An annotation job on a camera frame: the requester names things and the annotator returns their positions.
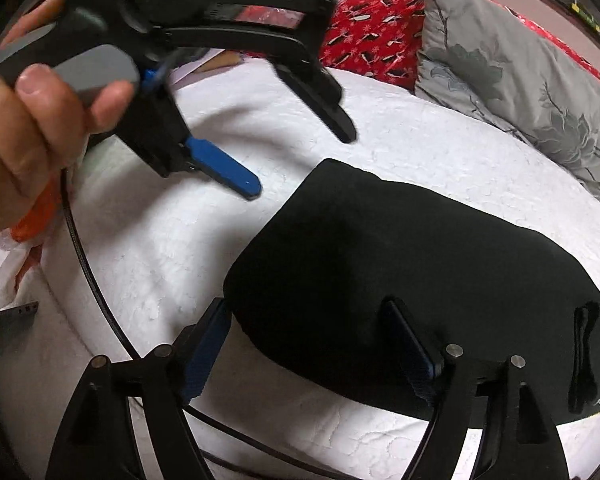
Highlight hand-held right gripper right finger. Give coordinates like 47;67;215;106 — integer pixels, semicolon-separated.
380;297;571;480

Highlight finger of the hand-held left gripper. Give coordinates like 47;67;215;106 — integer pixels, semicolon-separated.
165;0;358;145
125;92;263;202

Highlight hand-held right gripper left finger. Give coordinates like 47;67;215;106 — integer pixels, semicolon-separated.
45;297;231;480

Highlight black pants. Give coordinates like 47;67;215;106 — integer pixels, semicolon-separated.
223;157;600;431

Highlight person's left hand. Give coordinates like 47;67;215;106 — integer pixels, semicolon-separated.
0;0;136;238

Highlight red floral bolster cushion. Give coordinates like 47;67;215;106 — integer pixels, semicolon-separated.
240;0;600;101

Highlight white quilted mattress cover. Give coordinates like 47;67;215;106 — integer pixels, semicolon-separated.
0;55;600;480

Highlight grey floral pillow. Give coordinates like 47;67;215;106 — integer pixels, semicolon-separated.
414;0;600;206

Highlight dark grey flat object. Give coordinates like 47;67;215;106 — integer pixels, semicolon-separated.
0;301;40;341

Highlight yellow green flat object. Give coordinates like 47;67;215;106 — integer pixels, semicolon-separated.
571;1;597;25

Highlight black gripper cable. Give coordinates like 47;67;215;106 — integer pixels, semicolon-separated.
60;165;341;476

